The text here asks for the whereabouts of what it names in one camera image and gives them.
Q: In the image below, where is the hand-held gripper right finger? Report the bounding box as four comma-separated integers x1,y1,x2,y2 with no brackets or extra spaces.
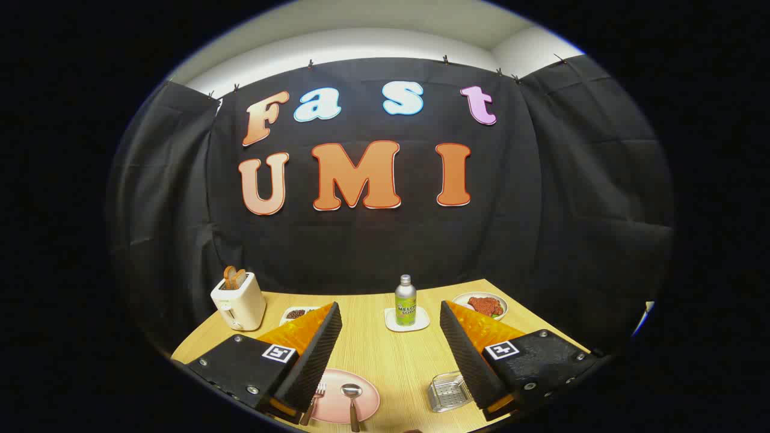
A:
439,300,599,422

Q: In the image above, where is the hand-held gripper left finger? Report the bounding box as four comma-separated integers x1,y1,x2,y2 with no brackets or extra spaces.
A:
185,302,343,425

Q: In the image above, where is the fork with brown handle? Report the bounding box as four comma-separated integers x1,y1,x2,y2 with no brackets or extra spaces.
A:
299,382,327,426

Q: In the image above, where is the spoon with brown handle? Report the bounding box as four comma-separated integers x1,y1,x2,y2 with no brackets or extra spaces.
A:
340,384,363,433

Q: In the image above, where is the white divided dish with beans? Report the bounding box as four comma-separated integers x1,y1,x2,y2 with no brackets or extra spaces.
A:
280,306,322,326

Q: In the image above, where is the red-brown meat piece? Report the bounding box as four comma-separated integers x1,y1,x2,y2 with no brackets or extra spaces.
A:
467,296,504,317

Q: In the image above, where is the white oval dish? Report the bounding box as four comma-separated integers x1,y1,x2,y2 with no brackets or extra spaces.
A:
452,292,509,321

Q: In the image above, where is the pink round plate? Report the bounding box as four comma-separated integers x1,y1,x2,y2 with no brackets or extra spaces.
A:
310,368,381,424

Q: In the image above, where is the green soda bottle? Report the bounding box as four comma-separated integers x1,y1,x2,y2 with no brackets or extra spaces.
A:
395,274,417,327

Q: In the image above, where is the white square coaster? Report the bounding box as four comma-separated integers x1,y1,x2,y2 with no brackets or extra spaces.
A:
384,306,431,333

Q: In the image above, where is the white toaster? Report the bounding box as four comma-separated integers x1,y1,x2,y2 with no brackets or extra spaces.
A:
211,272,266,331

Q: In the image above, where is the metal wire basket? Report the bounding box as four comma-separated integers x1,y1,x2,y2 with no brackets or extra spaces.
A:
427,370,473,413

